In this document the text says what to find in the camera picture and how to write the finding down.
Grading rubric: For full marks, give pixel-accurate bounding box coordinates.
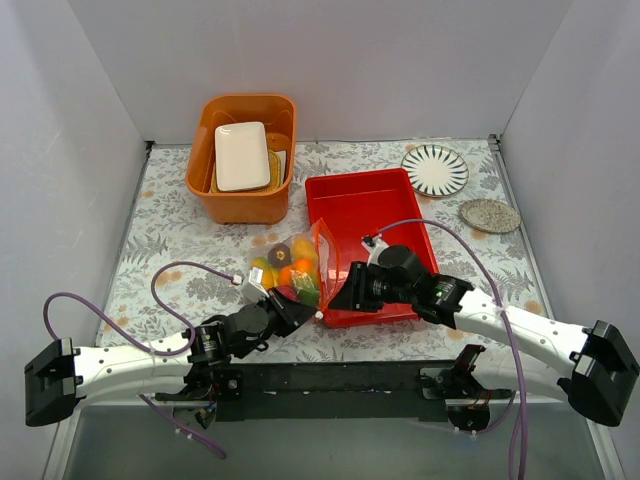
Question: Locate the yellow mango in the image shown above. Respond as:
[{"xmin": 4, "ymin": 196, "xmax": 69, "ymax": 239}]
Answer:
[{"xmin": 251, "ymin": 257, "xmax": 279, "ymax": 290}]

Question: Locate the red green mango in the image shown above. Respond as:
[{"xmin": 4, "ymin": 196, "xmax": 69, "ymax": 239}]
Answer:
[{"xmin": 292, "ymin": 275, "xmax": 321, "ymax": 306}]

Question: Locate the clear zip top bag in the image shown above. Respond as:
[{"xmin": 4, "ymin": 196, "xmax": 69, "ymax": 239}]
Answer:
[{"xmin": 247, "ymin": 219, "xmax": 342, "ymax": 311}]

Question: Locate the orange tangerine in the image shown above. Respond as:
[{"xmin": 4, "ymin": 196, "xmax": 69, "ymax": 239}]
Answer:
[{"xmin": 278, "ymin": 259, "xmax": 317, "ymax": 286}]

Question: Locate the yellow lemon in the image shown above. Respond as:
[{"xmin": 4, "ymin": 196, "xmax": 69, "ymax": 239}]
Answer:
[{"xmin": 290, "ymin": 235, "xmax": 318, "ymax": 264}]

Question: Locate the dark purple passion fruit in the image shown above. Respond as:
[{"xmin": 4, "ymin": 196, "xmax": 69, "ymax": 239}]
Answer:
[{"xmin": 267, "ymin": 243, "xmax": 292, "ymax": 269}]

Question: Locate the red apple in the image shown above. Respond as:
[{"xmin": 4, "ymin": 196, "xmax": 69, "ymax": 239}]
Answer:
[{"xmin": 276, "ymin": 285, "xmax": 298, "ymax": 301}]

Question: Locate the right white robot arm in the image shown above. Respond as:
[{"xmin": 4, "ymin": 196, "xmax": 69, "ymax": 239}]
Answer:
[{"xmin": 329, "ymin": 245, "xmax": 639, "ymax": 427}]

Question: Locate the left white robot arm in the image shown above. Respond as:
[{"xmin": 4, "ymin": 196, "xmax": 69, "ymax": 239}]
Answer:
[{"xmin": 24, "ymin": 289, "xmax": 322, "ymax": 427}]

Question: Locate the red plastic tray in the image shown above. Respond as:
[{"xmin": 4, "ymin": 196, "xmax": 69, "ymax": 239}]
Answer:
[{"xmin": 305, "ymin": 168, "xmax": 439, "ymax": 329}]

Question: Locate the striped round plate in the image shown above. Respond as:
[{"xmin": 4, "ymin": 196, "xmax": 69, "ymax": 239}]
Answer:
[{"xmin": 401, "ymin": 144, "xmax": 469, "ymax": 198}]

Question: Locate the speckled small round plate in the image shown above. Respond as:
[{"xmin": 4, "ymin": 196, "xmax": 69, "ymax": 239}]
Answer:
[{"xmin": 458, "ymin": 199, "xmax": 522, "ymax": 234}]

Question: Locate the yellow woven basket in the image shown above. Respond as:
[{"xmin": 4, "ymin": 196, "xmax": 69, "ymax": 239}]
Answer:
[{"xmin": 209, "ymin": 150, "xmax": 283, "ymax": 193}]

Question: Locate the white rectangular plate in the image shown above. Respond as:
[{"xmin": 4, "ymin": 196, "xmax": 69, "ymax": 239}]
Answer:
[{"xmin": 214, "ymin": 121, "xmax": 268, "ymax": 164}]

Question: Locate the orange plastic bin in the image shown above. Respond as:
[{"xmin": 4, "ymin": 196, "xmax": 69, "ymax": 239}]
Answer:
[{"xmin": 185, "ymin": 94, "xmax": 297, "ymax": 224}]

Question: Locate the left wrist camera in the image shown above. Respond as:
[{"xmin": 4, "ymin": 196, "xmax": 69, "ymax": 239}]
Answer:
[{"xmin": 231, "ymin": 266, "xmax": 268, "ymax": 303}]

